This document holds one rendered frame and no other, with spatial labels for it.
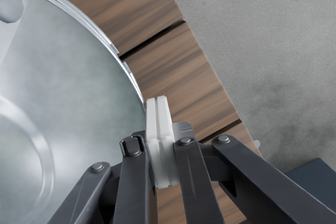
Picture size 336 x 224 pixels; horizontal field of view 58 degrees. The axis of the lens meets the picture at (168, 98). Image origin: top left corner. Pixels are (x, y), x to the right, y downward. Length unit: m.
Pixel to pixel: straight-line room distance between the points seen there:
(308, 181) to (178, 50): 0.53
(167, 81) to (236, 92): 0.40
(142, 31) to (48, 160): 0.12
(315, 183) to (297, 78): 0.22
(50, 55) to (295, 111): 0.56
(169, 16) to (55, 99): 0.10
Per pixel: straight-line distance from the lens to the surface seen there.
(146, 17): 0.23
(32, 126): 0.24
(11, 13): 0.24
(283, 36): 0.64
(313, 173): 0.73
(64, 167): 0.25
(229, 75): 0.62
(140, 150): 0.15
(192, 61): 0.24
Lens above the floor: 0.58
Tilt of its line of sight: 72 degrees down
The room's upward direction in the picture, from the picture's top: 169 degrees clockwise
